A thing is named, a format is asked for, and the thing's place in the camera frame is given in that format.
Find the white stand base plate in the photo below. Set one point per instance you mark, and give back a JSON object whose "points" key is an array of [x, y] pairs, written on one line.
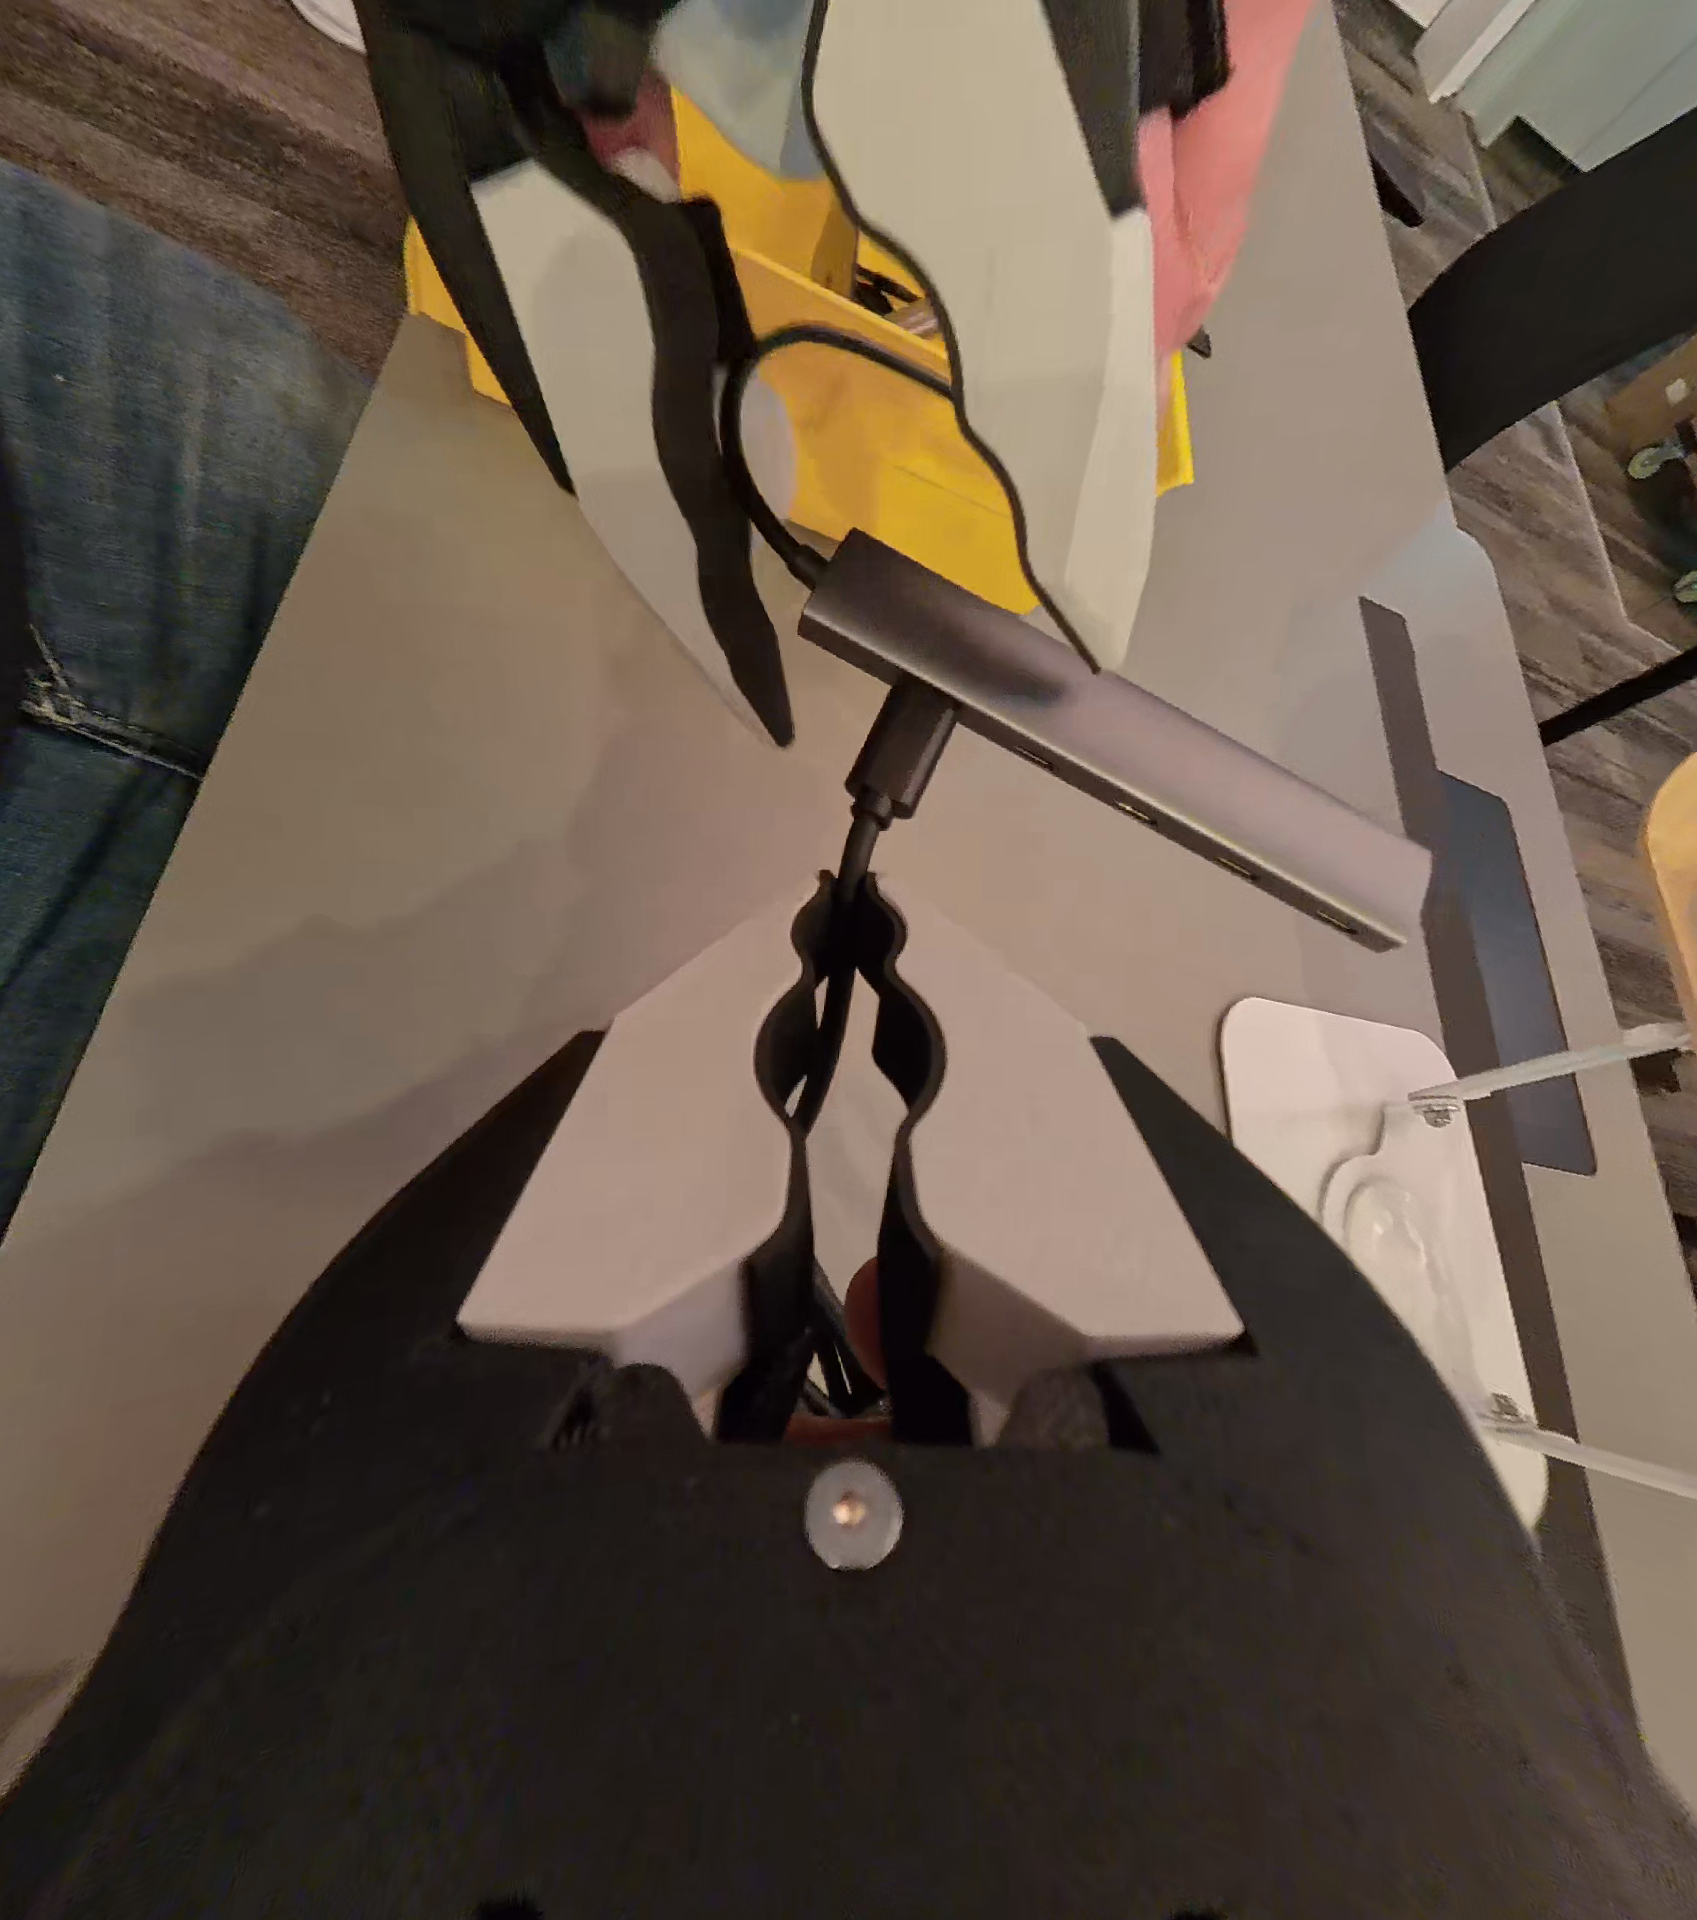
{"points": [[1297, 1064]]}

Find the black cloth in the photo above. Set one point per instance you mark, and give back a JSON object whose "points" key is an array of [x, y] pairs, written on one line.
{"points": [[1613, 270]]}

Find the metal stand rod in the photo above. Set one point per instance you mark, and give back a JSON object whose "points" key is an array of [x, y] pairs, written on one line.
{"points": [[1553, 1069], [1643, 1463]]}

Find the yellow plastic bin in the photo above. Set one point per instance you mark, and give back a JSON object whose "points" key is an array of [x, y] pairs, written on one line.
{"points": [[863, 481]]}

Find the person's left hand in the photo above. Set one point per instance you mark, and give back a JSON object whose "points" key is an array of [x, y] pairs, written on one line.
{"points": [[1224, 180]]}

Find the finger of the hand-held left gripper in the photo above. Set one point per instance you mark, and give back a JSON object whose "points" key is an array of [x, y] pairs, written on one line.
{"points": [[1028, 300], [592, 391]]}

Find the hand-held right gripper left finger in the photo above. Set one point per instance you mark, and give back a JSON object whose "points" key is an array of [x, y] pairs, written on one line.
{"points": [[623, 1184]]}

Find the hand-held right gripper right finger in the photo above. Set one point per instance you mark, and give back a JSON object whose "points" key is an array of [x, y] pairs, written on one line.
{"points": [[1072, 1200]]}

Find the dark plain USB hub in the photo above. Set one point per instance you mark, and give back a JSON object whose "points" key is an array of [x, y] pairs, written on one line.
{"points": [[1163, 765]]}

